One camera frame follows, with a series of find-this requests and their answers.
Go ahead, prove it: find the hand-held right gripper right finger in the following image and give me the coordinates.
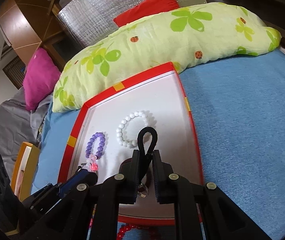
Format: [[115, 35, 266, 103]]
[[152, 149, 270, 240]]

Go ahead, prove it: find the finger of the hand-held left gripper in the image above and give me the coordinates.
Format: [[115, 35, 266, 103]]
[[30, 166, 98, 212]]

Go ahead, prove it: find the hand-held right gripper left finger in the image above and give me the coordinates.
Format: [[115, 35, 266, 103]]
[[36, 149, 141, 240]]

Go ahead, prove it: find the purple bead bracelet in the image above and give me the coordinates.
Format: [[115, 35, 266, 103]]
[[86, 132, 107, 173]]

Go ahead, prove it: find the black hair tie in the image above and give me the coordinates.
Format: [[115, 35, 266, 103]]
[[137, 127, 158, 197]]

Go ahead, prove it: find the white bead bracelet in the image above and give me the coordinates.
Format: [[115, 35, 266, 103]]
[[116, 110, 156, 148]]

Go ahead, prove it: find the red shallow box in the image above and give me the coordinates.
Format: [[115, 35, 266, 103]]
[[57, 61, 205, 227]]

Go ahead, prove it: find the orange cardboard box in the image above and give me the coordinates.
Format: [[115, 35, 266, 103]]
[[11, 142, 41, 202]]

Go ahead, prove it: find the grey cloth cover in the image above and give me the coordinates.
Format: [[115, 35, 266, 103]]
[[0, 87, 54, 165]]

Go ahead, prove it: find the blue blanket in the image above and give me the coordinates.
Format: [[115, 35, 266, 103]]
[[31, 47, 285, 240]]

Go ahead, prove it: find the magenta pillow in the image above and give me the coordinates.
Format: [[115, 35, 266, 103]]
[[22, 48, 62, 112]]

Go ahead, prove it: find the green floral quilt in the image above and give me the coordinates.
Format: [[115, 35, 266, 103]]
[[52, 2, 282, 113]]

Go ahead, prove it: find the silver foil insulation panel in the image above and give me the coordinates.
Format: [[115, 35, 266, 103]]
[[57, 0, 206, 49]]

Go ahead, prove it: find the red pillow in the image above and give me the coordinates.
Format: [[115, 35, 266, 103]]
[[113, 0, 180, 27]]

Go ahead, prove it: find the red bead bracelet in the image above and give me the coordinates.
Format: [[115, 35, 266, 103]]
[[117, 224, 158, 240]]

